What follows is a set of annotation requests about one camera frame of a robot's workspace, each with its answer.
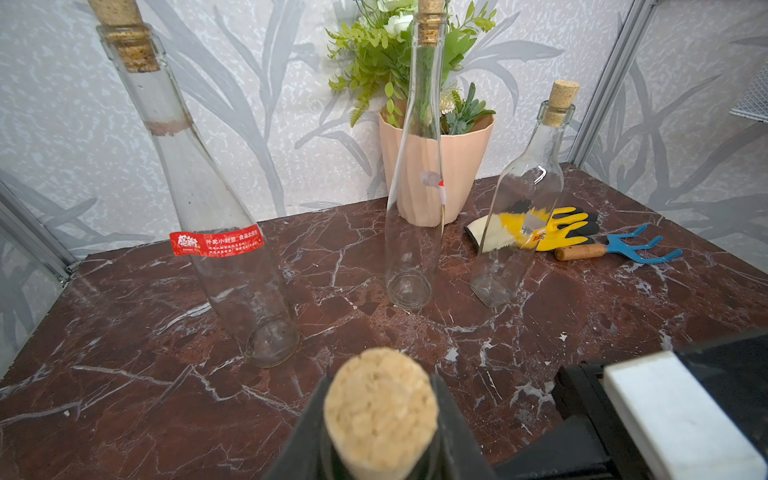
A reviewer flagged short glass bottle gold label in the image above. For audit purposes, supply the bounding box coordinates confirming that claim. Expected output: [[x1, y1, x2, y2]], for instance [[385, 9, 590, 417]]
[[323, 347, 439, 479]]

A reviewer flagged white mesh wall basket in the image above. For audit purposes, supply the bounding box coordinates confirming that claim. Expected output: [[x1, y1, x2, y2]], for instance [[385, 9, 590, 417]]
[[730, 65, 768, 123]]

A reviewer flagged tall slim glass bottle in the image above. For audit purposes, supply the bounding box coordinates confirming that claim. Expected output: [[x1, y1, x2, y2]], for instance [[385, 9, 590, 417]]
[[385, 1, 446, 310]]

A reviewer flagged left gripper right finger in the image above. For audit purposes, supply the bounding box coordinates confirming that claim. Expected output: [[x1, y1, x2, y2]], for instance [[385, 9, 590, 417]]
[[430, 374, 497, 479]]

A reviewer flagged pink flower pot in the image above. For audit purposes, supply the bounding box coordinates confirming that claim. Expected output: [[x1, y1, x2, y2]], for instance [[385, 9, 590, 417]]
[[378, 108, 494, 227]]

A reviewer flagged blue hand rake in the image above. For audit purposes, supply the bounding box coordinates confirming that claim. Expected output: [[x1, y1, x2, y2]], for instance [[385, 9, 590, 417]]
[[554, 225, 683, 265]]

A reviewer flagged yellow gardening glove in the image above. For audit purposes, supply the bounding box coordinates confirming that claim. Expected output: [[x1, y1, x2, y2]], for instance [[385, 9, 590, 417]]
[[465, 206, 599, 254]]

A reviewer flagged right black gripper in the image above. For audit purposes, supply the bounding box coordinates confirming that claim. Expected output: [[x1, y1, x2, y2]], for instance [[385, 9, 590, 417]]
[[493, 361, 630, 479]]

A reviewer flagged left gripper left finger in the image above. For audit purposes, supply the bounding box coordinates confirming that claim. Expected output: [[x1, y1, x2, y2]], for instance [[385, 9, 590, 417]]
[[263, 375, 331, 479]]

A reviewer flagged green artificial plant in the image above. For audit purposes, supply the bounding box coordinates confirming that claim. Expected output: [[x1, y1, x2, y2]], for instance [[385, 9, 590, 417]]
[[327, 1, 496, 135]]

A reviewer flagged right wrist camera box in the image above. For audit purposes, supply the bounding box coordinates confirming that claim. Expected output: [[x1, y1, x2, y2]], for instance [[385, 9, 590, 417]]
[[603, 351, 767, 479]]

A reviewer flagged glass bottle with red label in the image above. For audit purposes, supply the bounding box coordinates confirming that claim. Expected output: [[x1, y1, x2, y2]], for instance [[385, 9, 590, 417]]
[[90, 1, 300, 368]]

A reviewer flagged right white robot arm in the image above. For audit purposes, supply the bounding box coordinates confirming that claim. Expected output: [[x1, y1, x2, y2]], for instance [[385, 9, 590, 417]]
[[494, 329, 767, 479]]

